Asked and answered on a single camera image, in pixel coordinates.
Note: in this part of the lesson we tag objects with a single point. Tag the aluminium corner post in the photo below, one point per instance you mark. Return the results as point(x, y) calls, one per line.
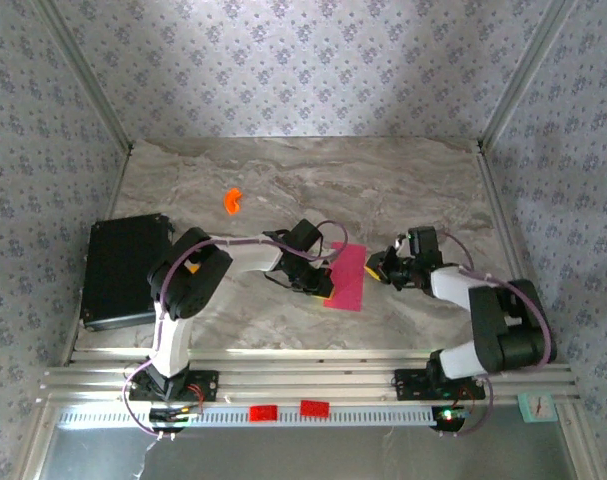
point(84, 75)
point(527, 75)

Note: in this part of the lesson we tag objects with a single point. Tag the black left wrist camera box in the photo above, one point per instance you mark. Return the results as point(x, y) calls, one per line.
point(305, 235)

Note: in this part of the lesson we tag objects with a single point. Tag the shiny metal panel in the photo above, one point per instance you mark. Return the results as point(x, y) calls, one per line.
point(333, 455)

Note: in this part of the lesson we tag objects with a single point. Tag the black flat case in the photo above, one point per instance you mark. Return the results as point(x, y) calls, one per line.
point(103, 260)

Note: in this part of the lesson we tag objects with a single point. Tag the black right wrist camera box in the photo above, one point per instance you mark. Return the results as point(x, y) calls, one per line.
point(423, 242)

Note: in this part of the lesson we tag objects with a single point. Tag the aluminium table side rail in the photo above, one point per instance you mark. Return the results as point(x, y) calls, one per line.
point(505, 225)
point(117, 190)

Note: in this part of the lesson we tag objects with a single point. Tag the pink cloth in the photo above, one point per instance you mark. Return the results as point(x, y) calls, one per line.
point(350, 280)

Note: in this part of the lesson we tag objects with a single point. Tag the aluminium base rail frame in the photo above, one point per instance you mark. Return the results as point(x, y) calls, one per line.
point(308, 380)

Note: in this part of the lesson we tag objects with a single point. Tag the controller circuit board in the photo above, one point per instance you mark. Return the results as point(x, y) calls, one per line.
point(170, 414)
point(448, 415)

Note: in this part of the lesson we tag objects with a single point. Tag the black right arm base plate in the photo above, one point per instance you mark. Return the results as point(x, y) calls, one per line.
point(408, 385)

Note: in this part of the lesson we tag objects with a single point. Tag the orange plastic piece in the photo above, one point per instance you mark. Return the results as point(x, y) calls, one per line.
point(232, 201)

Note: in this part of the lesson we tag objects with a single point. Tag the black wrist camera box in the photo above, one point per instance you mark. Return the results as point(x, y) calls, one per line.
point(305, 235)
point(423, 242)

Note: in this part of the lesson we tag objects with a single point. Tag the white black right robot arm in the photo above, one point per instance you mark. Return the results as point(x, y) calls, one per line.
point(463, 360)

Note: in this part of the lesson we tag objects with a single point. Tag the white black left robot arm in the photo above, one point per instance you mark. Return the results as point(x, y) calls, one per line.
point(170, 345)

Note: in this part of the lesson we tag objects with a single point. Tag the red tape piece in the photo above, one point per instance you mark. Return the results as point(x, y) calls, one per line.
point(315, 409)
point(263, 413)

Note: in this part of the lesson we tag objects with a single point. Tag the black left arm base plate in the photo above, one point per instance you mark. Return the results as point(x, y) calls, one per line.
point(208, 385)

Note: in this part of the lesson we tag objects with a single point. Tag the left controller circuit board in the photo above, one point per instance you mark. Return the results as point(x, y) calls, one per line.
point(170, 414)

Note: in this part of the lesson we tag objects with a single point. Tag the right controller circuit board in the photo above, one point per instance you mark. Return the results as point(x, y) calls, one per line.
point(448, 415)

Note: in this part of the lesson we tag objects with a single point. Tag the small teal square clock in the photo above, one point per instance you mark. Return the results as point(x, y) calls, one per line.
point(536, 407)

